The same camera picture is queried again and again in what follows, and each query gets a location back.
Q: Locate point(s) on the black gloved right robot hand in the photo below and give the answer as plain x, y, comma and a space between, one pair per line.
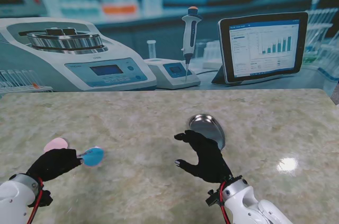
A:
206, 157

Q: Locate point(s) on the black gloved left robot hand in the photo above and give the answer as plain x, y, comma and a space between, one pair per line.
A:
54, 164

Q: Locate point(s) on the pink culture dish lid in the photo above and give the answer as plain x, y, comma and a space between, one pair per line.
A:
55, 144

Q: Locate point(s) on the blue round dish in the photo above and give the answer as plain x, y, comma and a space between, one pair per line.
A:
92, 156
102, 159

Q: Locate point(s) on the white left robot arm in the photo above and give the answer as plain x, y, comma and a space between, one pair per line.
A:
17, 195

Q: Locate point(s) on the kidney-shaped steel tray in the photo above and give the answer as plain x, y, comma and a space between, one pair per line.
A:
209, 127

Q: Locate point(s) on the printed laboratory backdrop banner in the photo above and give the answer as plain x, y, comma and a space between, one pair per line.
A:
169, 22

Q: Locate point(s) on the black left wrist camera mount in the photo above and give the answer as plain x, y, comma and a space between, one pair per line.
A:
43, 198

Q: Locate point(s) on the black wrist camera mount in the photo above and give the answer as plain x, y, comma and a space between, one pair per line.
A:
43, 198
213, 198

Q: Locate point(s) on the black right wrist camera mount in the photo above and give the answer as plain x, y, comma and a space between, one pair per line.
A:
213, 198

